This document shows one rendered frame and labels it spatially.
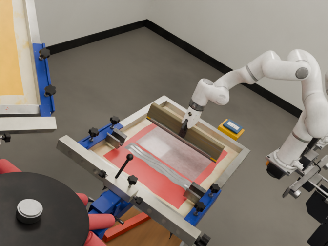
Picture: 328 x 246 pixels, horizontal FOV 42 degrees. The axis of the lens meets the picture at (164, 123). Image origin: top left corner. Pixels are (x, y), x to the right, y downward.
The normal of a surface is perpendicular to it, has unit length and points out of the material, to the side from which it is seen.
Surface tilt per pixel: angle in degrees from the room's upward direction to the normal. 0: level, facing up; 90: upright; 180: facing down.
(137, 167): 0
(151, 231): 0
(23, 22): 32
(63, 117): 0
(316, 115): 94
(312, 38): 90
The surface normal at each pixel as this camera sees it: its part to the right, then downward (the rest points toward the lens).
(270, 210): 0.35, -0.77
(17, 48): 0.54, -0.33
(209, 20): -0.47, 0.34
